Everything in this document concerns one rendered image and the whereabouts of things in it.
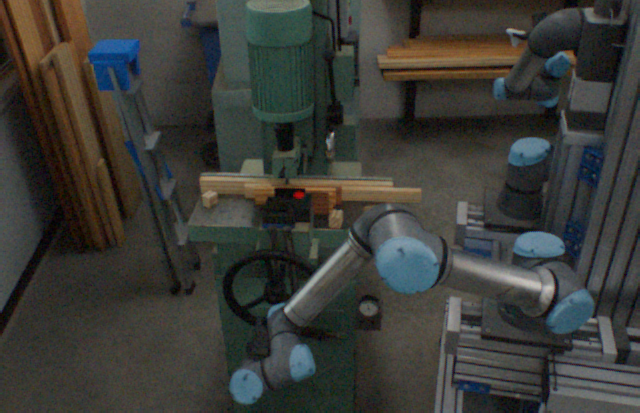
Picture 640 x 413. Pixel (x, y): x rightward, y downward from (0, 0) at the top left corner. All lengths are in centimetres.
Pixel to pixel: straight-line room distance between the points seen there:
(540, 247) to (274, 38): 83
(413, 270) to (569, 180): 62
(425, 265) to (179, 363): 166
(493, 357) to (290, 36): 99
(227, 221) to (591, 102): 104
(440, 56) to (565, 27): 210
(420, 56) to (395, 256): 272
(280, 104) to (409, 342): 138
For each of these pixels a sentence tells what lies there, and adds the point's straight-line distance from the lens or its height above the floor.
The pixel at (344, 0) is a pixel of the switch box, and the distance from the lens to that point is 199.
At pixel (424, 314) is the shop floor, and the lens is 290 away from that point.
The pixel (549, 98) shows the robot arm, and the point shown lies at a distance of 226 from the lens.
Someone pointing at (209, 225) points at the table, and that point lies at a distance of 189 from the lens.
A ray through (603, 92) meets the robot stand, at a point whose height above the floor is 135.
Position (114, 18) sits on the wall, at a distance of 436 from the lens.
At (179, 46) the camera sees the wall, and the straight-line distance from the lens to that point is 433.
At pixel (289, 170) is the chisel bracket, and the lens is 187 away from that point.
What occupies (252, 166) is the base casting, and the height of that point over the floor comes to 80.
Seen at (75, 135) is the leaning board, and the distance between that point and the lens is 316.
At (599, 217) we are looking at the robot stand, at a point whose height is 105.
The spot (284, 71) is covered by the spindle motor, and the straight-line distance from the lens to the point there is 170.
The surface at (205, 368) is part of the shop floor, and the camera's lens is 270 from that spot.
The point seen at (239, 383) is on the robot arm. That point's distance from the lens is 148.
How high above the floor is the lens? 197
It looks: 33 degrees down
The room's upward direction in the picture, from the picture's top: 1 degrees counter-clockwise
